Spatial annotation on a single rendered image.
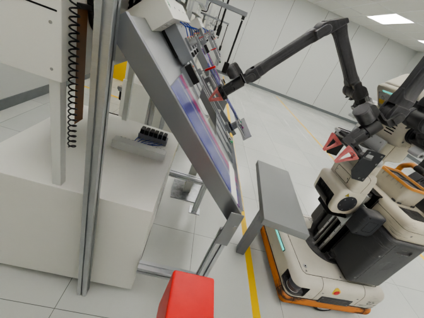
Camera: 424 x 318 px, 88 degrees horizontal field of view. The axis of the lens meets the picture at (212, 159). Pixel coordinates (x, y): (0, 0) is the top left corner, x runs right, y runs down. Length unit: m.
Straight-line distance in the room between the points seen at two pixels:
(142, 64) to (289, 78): 8.74
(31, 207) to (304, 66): 9.00
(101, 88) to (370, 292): 1.77
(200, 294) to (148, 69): 0.55
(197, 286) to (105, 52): 0.58
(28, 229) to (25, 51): 0.70
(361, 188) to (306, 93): 8.37
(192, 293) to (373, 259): 1.20
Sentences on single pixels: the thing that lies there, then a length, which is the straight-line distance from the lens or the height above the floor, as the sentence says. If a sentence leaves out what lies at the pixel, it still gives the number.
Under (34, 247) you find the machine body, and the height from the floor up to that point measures 0.24.
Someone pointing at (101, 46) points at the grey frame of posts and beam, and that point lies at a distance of 0.63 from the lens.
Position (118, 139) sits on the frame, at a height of 0.66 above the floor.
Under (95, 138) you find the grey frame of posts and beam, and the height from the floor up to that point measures 0.89.
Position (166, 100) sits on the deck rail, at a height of 1.05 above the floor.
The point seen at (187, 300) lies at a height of 0.78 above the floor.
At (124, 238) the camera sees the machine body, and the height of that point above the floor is 0.44.
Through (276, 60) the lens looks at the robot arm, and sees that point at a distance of 1.22.
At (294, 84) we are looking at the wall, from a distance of 9.35.
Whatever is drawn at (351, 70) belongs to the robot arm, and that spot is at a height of 1.32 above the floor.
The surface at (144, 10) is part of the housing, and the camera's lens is 0.82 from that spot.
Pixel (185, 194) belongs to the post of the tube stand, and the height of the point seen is 0.01.
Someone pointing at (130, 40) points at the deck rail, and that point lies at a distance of 0.64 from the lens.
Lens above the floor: 1.25
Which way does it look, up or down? 29 degrees down
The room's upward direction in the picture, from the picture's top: 22 degrees clockwise
